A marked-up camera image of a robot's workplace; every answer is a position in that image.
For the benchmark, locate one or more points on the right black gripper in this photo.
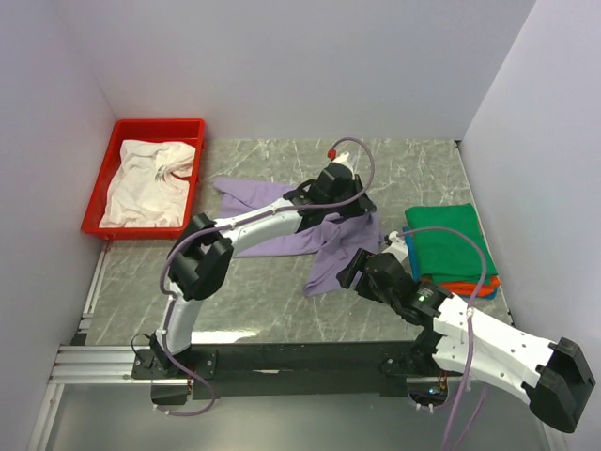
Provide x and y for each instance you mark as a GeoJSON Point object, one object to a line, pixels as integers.
{"type": "Point", "coordinates": [346, 276]}

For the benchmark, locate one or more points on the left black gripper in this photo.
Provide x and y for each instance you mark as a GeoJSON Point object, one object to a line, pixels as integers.
{"type": "Point", "coordinates": [363, 208]}

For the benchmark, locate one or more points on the green t shirt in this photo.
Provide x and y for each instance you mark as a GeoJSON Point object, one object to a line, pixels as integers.
{"type": "Point", "coordinates": [463, 214]}

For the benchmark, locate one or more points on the orange t shirt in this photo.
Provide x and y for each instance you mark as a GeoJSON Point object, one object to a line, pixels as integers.
{"type": "Point", "coordinates": [466, 288]}

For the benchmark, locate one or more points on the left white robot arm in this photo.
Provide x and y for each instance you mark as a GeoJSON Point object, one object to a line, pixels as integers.
{"type": "Point", "coordinates": [198, 263]}

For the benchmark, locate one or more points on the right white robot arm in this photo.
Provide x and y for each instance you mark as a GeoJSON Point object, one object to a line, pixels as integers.
{"type": "Point", "coordinates": [552, 378]}

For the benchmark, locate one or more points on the black base beam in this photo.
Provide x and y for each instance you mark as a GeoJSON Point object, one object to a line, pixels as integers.
{"type": "Point", "coordinates": [287, 369]}

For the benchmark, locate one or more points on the red plastic bin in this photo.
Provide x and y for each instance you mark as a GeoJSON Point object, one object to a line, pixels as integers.
{"type": "Point", "coordinates": [187, 130]}

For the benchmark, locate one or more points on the white crumpled t shirt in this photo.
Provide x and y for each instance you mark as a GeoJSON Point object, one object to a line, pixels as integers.
{"type": "Point", "coordinates": [150, 187]}

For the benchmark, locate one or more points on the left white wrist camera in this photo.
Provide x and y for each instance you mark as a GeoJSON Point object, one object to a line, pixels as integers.
{"type": "Point", "coordinates": [343, 158]}

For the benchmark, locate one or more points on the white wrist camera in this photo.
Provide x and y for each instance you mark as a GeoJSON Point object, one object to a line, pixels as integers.
{"type": "Point", "coordinates": [343, 158]}
{"type": "Point", "coordinates": [396, 246]}

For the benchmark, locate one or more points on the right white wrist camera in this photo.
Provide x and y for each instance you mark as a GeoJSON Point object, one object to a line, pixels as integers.
{"type": "Point", "coordinates": [396, 246]}

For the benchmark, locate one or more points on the aluminium frame rail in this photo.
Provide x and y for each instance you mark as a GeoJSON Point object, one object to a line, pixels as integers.
{"type": "Point", "coordinates": [121, 301]}

